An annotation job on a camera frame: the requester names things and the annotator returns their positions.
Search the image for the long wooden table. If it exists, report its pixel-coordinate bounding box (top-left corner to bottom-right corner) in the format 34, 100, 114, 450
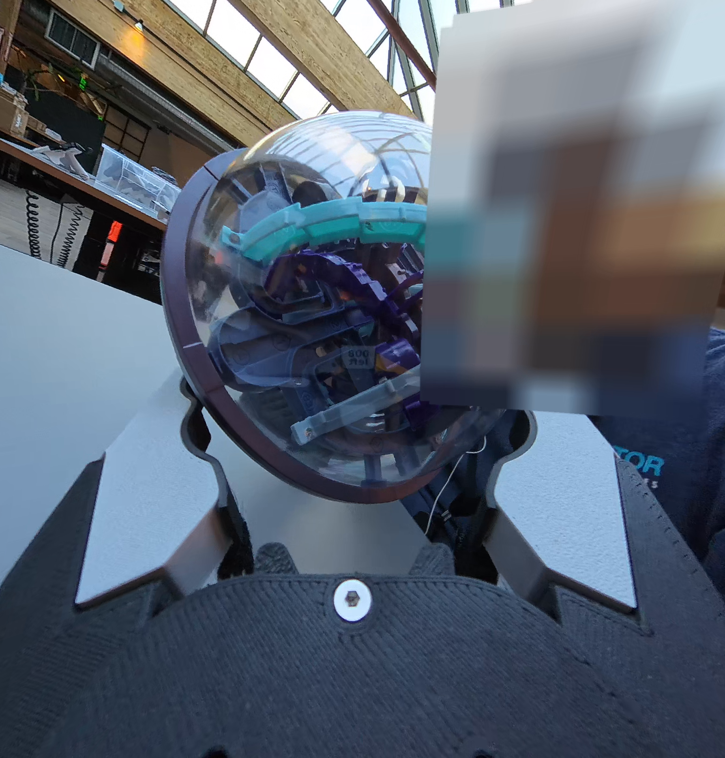
0, 135, 169, 233

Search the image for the thin white cord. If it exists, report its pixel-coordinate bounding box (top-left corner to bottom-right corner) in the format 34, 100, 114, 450
424, 435, 489, 534

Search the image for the clear plastic maze ball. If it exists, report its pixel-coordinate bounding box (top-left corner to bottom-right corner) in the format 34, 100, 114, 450
160, 109, 508, 504

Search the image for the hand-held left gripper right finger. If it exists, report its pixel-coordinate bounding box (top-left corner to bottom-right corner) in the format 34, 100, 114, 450
481, 409, 640, 614

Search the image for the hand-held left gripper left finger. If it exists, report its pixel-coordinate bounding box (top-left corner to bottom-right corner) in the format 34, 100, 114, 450
73, 372, 247, 612

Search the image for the black coiled cable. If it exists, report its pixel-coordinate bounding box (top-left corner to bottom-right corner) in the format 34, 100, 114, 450
24, 189, 45, 259
50, 204, 86, 265

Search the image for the white board stand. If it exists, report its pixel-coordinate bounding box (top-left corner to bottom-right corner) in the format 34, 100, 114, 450
34, 142, 89, 176

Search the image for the clear plastic bin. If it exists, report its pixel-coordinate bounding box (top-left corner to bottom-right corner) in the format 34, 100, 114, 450
96, 145, 181, 215

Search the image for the cardboard box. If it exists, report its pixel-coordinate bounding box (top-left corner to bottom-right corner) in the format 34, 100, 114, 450
0, 83, 30, 141

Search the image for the black panel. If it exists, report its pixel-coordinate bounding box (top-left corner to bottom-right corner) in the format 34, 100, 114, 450
25, 89, 107, 173

